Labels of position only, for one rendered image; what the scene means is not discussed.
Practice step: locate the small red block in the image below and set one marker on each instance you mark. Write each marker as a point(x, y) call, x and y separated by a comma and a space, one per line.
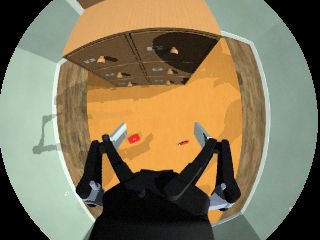
point(134, 139)

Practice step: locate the dark brown drawer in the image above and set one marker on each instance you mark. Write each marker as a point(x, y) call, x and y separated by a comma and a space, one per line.
point(110, 51)
point(180, 68)
point(167, 80)
point(130, 82)
point(124, 70)
point(164, 44)

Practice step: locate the small brown chest of drawers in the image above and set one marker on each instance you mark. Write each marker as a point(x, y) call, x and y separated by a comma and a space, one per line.
point(111, 18)

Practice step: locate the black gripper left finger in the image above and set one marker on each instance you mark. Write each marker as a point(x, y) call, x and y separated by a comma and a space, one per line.
point(89, 188)

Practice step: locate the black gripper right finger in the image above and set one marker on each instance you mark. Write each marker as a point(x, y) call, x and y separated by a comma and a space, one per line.
point(226, 191)

